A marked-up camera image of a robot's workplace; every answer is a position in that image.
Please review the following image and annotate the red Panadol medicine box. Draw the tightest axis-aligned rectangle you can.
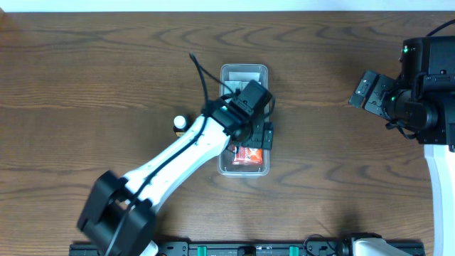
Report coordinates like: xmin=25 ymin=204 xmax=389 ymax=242
xmin=232 ymin=146 xmax=263 ymax=165

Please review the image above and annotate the clear plastic container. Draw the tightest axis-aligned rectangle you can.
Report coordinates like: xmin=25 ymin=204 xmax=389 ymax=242
xmin=218 ymin=64 xmax=270 ymax=178

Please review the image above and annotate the white green medicine box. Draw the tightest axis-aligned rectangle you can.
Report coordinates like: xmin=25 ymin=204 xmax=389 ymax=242
xmin=222 ymin=81 xmax=247 ymax=95

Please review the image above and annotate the small dark medicine bottle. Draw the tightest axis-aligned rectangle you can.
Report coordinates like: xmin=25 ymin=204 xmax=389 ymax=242
xmin=173 ymin=115 xmax=188 ymax=137

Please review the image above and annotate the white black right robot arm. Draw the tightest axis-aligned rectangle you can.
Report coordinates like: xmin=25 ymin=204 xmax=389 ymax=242
xmin=349 ymin=70 xmax=454 ymax=255

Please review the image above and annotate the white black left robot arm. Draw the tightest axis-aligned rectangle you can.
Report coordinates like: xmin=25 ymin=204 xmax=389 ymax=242
xmin=77 ymin=95 xmax=271 ymax=255

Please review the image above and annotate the white paper leaflet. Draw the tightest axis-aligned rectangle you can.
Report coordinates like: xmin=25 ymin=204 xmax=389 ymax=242
xmin=227 ymin=72 xmax=260 ymax=82

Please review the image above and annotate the black mounting rail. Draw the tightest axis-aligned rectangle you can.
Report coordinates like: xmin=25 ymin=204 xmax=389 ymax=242
xmin=68 ymin=240 xmax=426 ymax=256

